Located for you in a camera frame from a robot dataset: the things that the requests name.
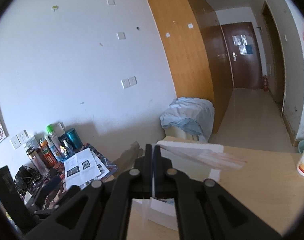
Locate green capped spray bottle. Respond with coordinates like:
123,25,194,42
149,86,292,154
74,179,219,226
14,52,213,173
46,125,61,153

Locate orange bottle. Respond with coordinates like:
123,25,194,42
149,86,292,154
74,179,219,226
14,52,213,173
39,139,57,167

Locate white wall socket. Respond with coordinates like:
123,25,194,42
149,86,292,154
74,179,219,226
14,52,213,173
11,130,29,149

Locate printed paper sheets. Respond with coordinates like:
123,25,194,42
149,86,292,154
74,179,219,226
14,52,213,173
64,148,109,190

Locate white wall switch pair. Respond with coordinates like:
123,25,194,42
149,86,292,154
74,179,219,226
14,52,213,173
121,76,137,89

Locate blue cloth covered bin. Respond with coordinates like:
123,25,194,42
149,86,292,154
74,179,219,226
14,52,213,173
160,97,215,142

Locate brown entrance door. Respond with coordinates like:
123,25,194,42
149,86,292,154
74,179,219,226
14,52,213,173
221,22,263,89

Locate red fire extinguisher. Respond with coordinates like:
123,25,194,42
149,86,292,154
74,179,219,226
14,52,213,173
263,75,269,92

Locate teal cup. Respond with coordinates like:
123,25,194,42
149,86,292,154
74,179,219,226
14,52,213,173
66,128,83,150

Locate wooden wardrobe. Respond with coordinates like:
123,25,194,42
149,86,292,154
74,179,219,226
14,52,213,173
147,0,233,133

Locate black cable bundle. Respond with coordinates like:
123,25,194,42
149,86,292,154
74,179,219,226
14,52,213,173
14,165,44,196

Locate clear plastic packet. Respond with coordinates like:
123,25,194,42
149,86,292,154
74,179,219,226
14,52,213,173
132,140,246,230

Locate patterned side table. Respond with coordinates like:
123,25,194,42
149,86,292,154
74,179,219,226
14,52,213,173
24,143,118,210

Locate dark thermos flask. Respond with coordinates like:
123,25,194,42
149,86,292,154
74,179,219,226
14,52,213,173
26,147,49,177

